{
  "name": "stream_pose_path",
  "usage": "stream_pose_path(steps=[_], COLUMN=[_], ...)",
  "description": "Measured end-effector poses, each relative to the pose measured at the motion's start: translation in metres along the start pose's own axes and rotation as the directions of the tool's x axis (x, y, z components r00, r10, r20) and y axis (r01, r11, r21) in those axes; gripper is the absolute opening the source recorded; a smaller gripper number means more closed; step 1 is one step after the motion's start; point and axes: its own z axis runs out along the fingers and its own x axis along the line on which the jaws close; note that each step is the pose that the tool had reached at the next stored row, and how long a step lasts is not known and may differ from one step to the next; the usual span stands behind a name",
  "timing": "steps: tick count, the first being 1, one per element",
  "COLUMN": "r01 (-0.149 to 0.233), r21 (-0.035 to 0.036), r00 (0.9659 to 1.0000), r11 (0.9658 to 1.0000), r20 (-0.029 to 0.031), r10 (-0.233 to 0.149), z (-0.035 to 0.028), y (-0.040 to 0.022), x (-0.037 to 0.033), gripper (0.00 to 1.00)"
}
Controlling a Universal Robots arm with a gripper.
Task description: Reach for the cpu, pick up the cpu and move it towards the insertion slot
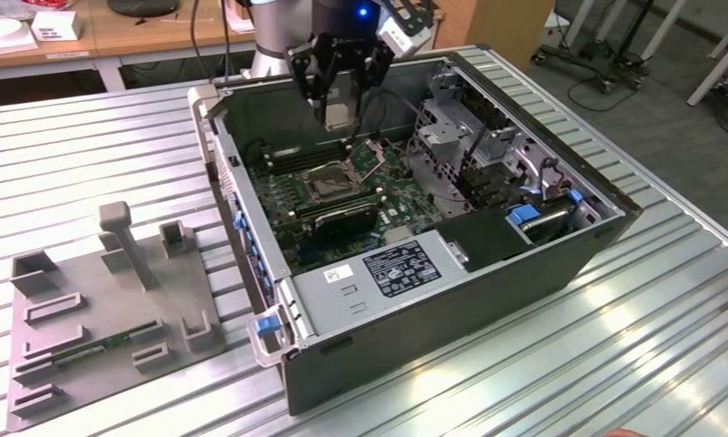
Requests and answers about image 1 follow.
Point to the black wheeled stand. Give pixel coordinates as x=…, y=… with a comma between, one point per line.
x=633, y=59

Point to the open black PC case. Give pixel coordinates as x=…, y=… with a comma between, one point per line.
x=436, y=337

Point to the blue disk carrier latch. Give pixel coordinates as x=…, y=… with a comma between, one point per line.
x=523, y=216

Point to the black RAM slot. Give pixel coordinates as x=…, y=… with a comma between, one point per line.
x=333, y=202
x=305, y=154
x=305, y=163

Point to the white table frame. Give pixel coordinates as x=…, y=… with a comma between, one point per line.
x=719, y=75
x=660, y=32

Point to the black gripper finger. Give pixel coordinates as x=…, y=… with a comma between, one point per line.
x=305, y=77
x=379, y=68

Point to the silver disk bay bracket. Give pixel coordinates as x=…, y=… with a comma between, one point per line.
x=543, y=170

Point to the wooden cabinet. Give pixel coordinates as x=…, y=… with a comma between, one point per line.
x=503, y=27

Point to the blue card retainer clip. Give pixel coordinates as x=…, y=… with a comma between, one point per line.
x=238, y=220

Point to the white round dish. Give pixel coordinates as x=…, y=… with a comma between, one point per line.
x=0, y=32

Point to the small silver heatsink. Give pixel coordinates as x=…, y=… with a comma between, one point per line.
x=399, y=234

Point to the grey metal drive cage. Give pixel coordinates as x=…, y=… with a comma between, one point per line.
x=443, y=136

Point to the blue case release latch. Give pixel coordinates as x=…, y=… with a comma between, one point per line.
x=265, y=327

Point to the white printed box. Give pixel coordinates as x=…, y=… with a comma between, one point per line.
x=54, y=27

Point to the grey parts rack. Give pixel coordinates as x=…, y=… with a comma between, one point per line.
x=114, y=309

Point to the black monitor base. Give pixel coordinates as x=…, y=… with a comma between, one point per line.
x=142, y=5

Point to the white camera on black bracket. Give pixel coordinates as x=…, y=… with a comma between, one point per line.
x=400, y=43

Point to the grey power supply unit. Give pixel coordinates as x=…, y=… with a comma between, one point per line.
x=333, y=305

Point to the silver square CPU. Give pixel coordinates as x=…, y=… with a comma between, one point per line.
x=340, y=116

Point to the small blue clip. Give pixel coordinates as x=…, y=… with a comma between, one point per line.
x=575, y=197

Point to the green motherboard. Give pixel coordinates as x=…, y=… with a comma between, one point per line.
x=400, y=200

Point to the green RAM stick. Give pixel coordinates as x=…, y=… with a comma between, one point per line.
x=112, y=340

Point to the CPU socket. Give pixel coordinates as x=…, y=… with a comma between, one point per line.
x=331, y=184

